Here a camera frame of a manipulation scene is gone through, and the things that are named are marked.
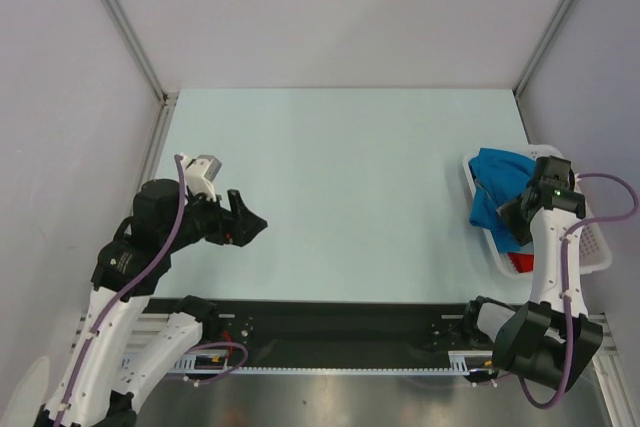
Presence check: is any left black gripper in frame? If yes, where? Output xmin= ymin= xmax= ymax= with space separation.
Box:
xmin=164 ymin=182 xmax=267 ymax=250

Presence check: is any blue t shirt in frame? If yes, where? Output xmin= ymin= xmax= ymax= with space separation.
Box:
xmin=468 ymin=148 xmax=535 ymax=253

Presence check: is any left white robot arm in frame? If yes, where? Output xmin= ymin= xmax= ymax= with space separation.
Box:
xmin=34 ymin=179 xmax=268 ymax=426

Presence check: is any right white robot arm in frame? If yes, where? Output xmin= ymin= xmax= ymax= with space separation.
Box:
xmin=461 ymin=156 xmax=603 ymax=393

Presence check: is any red t shirt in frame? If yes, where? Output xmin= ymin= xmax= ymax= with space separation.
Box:
xmin=507 ymin=252 xmax=534 ymax=274

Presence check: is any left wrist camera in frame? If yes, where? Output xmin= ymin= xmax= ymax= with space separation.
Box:
xmin=179 ymin=153 xmax=222 ymax=201

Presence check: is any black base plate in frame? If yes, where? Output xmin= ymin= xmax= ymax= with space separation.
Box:
xmin=144 ymin=298 xmax=606 ymax=371

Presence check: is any left aluminium frame post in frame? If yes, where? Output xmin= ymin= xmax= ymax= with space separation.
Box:
xmin=69 ymin=0 xmax=179 ymax=106

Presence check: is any aluminium frame post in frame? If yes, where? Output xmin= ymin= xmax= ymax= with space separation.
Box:
xmin=513 ymin=0 xmax=579 ymax=102
xmin=69 ymin=0 xmax=179 ymax=106

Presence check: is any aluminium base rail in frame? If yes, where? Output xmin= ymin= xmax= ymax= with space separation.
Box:
xmin=125 ymin=313 xmax=616 ymax=353

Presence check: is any white slotted cable duct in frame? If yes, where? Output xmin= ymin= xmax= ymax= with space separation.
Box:
xmin=114 ymin=350 xmax=496 ymax=376

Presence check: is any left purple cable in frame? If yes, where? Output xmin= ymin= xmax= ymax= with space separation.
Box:
xmin=53 ymin=154 xmax=249 ymax=427

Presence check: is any right aluminium frame post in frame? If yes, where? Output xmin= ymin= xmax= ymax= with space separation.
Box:
xmin=513 ymin=0 xmax=579 ymax=102

